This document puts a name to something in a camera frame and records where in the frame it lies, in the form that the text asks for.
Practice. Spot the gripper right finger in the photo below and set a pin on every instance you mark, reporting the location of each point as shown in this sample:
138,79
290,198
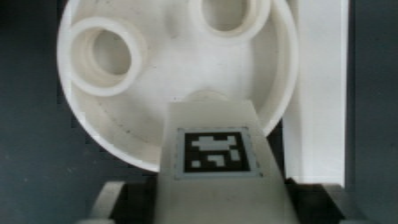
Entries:
324,204

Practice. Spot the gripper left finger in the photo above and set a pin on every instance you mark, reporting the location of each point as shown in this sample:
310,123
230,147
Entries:
125,203

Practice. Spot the white stool leg with tag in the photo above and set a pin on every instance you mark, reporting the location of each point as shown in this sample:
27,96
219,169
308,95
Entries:
219,183

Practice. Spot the white U-shaped fence wall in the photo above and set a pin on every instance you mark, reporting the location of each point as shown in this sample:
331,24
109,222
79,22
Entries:
314,121

